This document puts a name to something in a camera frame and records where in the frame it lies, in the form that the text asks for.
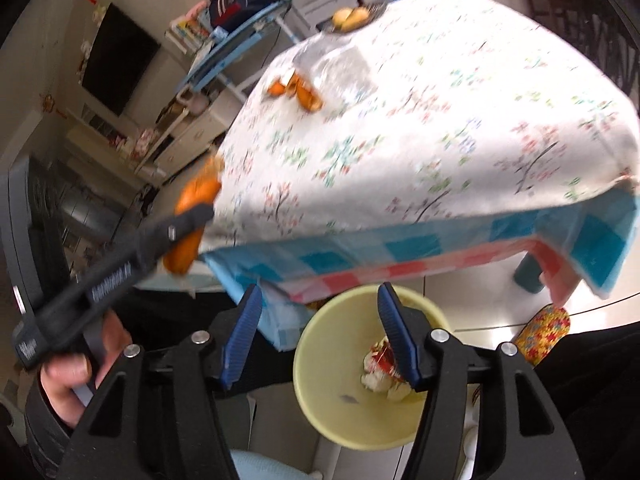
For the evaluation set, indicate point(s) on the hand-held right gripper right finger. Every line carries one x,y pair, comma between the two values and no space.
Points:
400,342

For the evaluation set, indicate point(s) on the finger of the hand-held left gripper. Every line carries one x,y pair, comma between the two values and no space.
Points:
175,232

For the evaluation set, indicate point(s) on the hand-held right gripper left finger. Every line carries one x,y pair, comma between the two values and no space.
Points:
242,337

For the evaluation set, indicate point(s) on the red snack packet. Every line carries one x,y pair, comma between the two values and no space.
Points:
384,357

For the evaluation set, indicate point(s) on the large orange peel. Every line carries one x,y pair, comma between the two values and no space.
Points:
182,260

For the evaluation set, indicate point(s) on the pile of wrapper trash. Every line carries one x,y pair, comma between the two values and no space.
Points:
375,382

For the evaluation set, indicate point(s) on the yellow plastic bin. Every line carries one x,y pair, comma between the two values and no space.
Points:
330,410

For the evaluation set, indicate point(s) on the small orange peel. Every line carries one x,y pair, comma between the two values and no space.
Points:
276,89

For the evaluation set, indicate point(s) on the curled orange peel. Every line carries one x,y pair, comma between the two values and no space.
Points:
307,96

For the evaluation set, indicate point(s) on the clear plastic packaging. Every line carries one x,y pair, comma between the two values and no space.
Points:
340,72

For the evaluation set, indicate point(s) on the person's left forearm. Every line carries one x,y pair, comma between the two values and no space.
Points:
45,440

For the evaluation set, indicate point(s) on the person's left hand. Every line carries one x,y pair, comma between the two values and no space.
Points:
65,367

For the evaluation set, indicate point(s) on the blue pink checked cloth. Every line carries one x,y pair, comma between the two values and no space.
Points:
350,260

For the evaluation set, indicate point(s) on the pink gift bag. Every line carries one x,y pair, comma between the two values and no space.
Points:
146,139

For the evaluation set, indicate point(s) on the cream television stand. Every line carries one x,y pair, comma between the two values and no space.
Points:
195,130

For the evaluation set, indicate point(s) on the pink plastic jug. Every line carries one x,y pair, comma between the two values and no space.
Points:
197,102

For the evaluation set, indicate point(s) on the floral yellow slipper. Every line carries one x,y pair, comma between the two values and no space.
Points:
542,332

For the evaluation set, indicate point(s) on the teal table leg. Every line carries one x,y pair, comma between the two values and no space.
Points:
530,275

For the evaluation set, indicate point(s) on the blue study desk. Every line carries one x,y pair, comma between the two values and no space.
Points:
230,52

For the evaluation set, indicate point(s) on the row of books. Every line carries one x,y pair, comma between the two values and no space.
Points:
187,32

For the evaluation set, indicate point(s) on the person's right leg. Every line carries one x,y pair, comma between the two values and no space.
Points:
600,390

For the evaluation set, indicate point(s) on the floral white tablecloth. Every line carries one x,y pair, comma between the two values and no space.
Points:
425,135

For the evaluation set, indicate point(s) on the pink plush toy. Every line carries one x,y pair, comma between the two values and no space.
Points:
197,7

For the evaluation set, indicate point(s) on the dark fruit plate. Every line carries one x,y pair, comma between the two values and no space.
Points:
327,27

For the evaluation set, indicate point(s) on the white floor appliance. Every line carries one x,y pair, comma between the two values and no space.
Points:
320,7

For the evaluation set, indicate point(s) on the yellow mango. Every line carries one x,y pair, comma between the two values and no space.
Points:
360,19
342,17

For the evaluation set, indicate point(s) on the black folding chair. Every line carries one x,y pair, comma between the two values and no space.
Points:
585,25

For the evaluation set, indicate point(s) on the black wall television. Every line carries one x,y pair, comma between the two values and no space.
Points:
117,60

